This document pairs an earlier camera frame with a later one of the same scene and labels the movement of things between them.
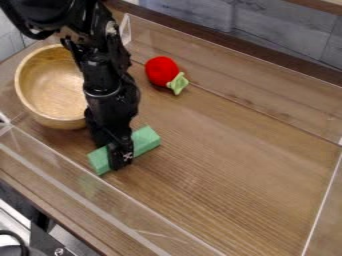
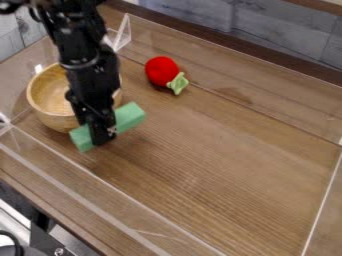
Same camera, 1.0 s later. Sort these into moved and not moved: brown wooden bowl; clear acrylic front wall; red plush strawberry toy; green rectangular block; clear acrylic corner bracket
Moved: brown wooden bowl; green rectangular block
Not moved: red plush strawberry toy; clear acrylic corner bracket; clear acrylic front wall
